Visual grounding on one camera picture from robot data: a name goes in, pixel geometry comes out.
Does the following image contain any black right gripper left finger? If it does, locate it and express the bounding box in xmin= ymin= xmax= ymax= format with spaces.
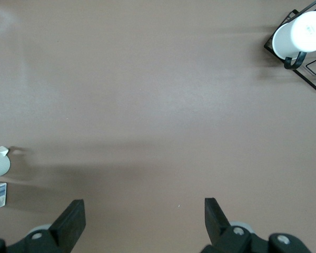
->
xmin=0 ymin=199 xmax=86 ymax=253

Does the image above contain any white cup black handle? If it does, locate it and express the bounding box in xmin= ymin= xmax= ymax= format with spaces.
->
xmin=271 ymin=11 xmax=316 ymax=70

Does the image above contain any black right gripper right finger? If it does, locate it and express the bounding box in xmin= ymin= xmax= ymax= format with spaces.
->
xmin=201 ymin=197 xmax=313 ymax=253

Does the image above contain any black wire rack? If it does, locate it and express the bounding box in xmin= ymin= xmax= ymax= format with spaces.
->
xmin=263 ymin=0 xmax=316 ymax=94

